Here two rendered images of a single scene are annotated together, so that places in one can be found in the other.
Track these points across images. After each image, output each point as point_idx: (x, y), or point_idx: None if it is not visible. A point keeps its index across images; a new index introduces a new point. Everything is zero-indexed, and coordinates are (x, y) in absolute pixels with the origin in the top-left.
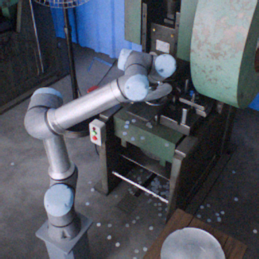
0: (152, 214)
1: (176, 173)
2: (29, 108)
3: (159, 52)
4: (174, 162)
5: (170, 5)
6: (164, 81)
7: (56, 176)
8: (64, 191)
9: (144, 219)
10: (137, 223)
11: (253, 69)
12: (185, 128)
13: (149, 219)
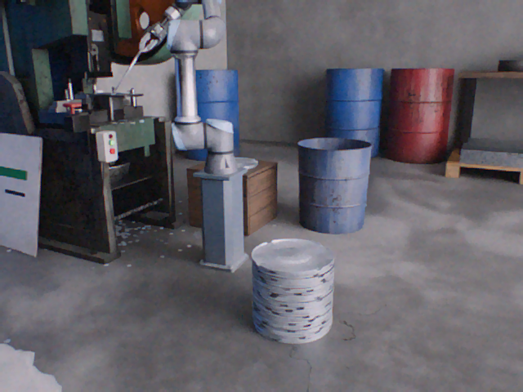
0: (154, 233)
1: (169, 140)
2: (197, 24)
3: (96, 43)
4: (166, 127)
5: None
6: (103, 77)
7: (198, 118)
8: (214, 119)
9: (159, 237)
10: (164, 239)
11: None
12: (140, 109)
13: (159, 234)
